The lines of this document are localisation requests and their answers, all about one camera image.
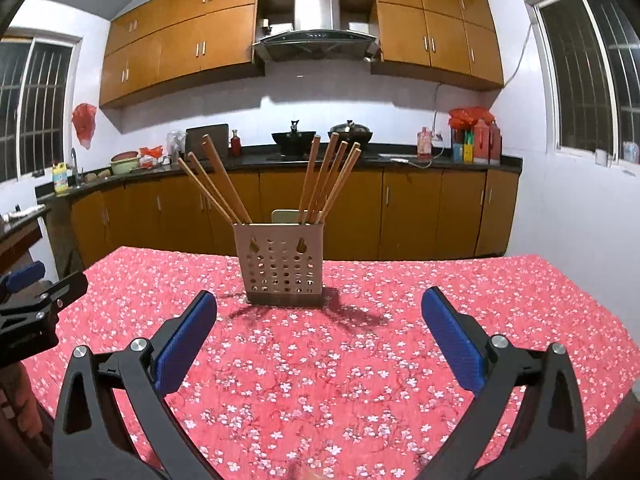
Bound wooden cabinets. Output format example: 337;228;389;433
70;166;521;264
99;0;505;109

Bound white wall cable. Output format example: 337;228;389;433
431;19;534;161

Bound dark side table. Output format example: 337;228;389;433
0;207;52;263

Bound beige perforated chopstick holder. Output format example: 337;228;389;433
233;222;327;307

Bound wooden lower cabinets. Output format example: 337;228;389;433
70;166;521;264

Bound black wok with lid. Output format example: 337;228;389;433
328;120;374;147

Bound black wok with handle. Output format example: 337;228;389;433
271;120;317;156

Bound yellow detergent bottle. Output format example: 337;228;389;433
52;161;71;196

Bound red sauce bottle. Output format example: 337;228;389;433
487;120;502;164
472;120;490;164

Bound green basin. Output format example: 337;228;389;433
111;151;141;176

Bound dark cutting board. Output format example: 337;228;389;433
186;123;230;159

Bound barred window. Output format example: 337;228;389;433
525;0;640;167
0;35;84;184

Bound wooden upper cabinets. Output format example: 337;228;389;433
99;0;505;109

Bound person's left hand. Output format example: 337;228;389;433
0;365;44;438

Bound black kitchen countertop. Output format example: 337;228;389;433
35;142;523;202

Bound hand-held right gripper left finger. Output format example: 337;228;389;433
52;290;223;480

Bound steel range hood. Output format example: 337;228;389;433
252;0;382;64

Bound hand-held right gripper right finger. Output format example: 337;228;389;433
421;287;587;480

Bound red plastic bag on bottles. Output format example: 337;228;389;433
448;106;496;132

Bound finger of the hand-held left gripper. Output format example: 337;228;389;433
0;272;89;332
0;261;47;296

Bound red floral tablecloth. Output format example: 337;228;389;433
22;246;638;480

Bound hanging red plastic bag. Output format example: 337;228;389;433
71;103;98;151

